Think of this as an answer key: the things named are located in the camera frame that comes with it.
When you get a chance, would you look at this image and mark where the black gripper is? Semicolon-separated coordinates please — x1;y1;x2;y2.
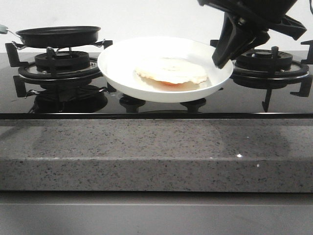
198;0;307;69

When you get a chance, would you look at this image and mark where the fried egg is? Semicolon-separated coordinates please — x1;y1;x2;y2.
134;57;208;85

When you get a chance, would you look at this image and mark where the white ceramic plate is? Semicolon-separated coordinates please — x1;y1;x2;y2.
97;36;233;103

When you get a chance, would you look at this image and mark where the black frying pan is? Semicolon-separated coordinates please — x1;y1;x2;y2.
0;24;101;49

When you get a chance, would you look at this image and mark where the right black gas burner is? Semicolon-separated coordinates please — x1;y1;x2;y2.
235;49;293;71

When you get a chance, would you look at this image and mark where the black gas burner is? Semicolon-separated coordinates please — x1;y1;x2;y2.
235;49;293;71
35;51;90;72

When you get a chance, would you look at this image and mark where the right black pan support grate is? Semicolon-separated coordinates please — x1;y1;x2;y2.
219;46;312;99

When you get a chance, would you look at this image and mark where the black pan support grate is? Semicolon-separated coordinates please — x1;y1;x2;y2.
219;46;312;99
5;42;116;101

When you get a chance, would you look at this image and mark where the black glass gas cooktop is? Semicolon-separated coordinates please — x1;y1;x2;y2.
0;53;313;119

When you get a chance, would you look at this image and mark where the left black gas burner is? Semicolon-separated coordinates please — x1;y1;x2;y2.
35;51;90;72

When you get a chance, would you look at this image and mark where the left black pan support grate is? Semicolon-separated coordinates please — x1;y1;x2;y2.
5;42;116;101

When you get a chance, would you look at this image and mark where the wire pan reducer ring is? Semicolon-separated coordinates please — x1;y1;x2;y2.
11;39;106;55

